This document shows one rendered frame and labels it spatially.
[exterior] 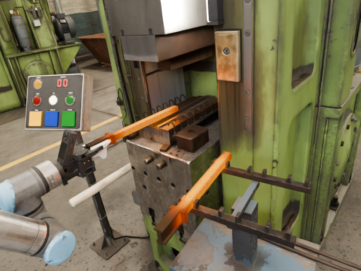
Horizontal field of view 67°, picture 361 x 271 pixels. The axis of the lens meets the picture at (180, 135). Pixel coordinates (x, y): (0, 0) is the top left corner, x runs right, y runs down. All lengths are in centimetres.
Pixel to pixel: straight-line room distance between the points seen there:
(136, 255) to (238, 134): 119
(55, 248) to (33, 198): 17
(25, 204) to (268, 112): 82
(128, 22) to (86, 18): 926
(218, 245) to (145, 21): 82
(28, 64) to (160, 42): 493
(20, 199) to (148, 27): 68
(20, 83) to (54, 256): 518
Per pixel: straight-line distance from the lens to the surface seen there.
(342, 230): 218
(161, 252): 170
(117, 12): 117
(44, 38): 602
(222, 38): 100
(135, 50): 113
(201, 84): 157
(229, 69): 101
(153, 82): 140
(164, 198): 128
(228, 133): 113
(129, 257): 199
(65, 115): 146
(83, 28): 1028
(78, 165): 96
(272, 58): 96
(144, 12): 105
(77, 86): 145
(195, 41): 121
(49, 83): 156
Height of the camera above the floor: 146
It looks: 26 degrees down
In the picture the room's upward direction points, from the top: 7 degrees counter-clockwise
